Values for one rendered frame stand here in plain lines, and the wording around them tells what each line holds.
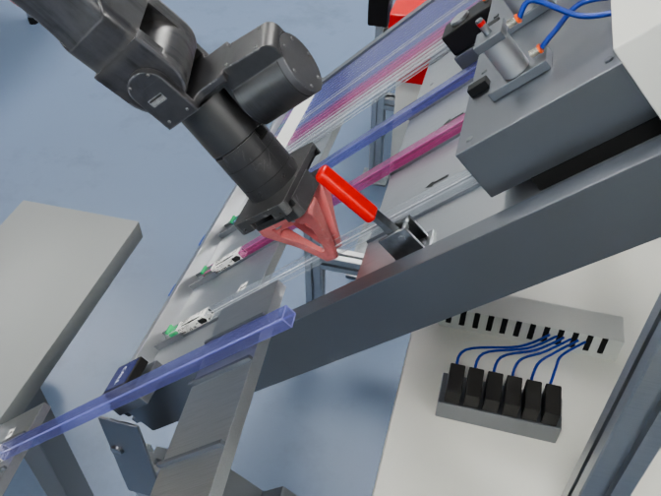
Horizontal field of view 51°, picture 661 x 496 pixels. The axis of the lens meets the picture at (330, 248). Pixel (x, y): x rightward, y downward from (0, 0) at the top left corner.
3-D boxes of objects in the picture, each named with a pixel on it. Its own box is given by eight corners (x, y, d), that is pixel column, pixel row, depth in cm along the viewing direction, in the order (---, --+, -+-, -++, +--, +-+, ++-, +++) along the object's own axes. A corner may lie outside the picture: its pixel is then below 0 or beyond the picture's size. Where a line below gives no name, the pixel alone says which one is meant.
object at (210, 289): (150, 403, 85) (129, 389, 84) (304, 118, 131) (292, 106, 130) (244, 363, 74) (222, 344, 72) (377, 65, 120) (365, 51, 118)
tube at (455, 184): (173, 340, 88) (166, 335, 87) (177, 332, 89) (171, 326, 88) (515, 163, 57) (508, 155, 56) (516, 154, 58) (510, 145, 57)
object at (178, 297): (159, 417, 87) (115, 385, 84) (308, 131, 133) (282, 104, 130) (165, 415, 86) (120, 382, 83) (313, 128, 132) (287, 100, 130)
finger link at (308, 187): (368, 223, 71) (313, 155, 67) (351, 271, 65) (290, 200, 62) (318, 244, 74) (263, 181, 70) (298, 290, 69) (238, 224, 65)
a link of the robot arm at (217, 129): (183, 91, 65) (161, 118, 60) (235, 52, 62) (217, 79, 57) (230, 146, 68) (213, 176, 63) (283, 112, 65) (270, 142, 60)
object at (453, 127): (208, 279, 95) (200, 273, 95) (211, 273, 96) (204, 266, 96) (527, 94, 64) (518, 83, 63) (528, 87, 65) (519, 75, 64)
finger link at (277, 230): (370, 217, 71) (316, 149, 67) (354, 264, 66) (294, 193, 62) (321, 238, 75) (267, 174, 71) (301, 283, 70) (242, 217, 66)
